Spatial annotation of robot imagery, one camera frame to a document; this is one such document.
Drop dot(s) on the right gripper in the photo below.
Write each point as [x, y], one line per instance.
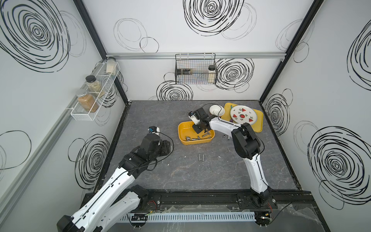
[194, 127]

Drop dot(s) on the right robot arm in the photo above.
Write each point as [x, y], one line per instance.
[247, 146]

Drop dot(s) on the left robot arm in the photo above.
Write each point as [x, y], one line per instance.
[105, 208]

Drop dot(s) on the yellow storage box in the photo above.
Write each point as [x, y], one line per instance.
[185, 129]

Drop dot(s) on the orange white bowl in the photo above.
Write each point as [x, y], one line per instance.
[217, 110]

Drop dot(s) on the watermelon pattern plate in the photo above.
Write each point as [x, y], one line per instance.
[241, 114]

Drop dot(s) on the dark item in basket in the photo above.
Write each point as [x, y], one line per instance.
[184, 71]

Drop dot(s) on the yellow serving tray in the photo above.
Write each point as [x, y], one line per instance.
[257, 127]

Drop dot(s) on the brown spice jar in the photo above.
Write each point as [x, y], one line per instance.
[87, 101]

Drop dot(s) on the green herb jar black lid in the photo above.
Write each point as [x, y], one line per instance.
[95, 86]

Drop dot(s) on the white jar on shelf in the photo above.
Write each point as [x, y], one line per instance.
[111, 66]

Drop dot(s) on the jar in wire basket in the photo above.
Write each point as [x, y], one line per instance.
[211, 74]

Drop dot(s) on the black wire basket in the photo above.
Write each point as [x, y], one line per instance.
[200, 70]

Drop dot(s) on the white wire wall shelf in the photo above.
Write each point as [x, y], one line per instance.
[106, 102]

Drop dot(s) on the aluminium wall rail back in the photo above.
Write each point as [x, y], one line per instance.
[200, 55]

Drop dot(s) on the aluminium wall rail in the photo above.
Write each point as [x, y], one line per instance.
[200, 55]
[33, 164]

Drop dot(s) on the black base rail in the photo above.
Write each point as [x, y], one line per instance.
[235, 199]

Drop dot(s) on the white slotted cable duct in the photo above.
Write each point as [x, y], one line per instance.
[191, 217]

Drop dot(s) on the left corner frame post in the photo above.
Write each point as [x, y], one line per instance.
[98, 43]

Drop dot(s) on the black corner frame post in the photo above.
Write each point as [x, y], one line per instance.
[313, 10]

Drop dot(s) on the aluminium wall rail left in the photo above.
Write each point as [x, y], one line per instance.
[33, 164]

